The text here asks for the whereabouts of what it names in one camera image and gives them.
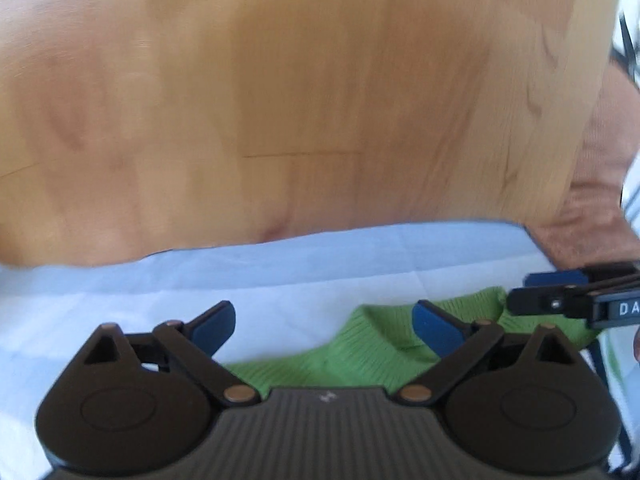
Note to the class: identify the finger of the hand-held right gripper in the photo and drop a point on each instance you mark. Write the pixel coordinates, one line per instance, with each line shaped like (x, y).
(557, 278)
(537, 301)

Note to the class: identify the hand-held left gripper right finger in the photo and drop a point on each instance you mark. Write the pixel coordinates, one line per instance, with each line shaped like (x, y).
(435, 327)

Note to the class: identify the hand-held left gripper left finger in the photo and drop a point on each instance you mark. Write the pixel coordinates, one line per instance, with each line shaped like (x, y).
(215, 325)

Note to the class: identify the wooden headboard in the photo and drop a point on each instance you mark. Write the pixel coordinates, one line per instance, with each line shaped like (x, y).
(300, 100)

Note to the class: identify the navy sweater with green collar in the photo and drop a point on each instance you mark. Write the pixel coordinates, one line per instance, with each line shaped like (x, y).
(370, 345)

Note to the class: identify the person's right hand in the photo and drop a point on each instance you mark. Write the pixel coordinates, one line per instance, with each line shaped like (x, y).
(636, 347)

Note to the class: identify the light blue bed sheet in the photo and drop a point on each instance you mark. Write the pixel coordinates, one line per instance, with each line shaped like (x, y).
(150, 285)

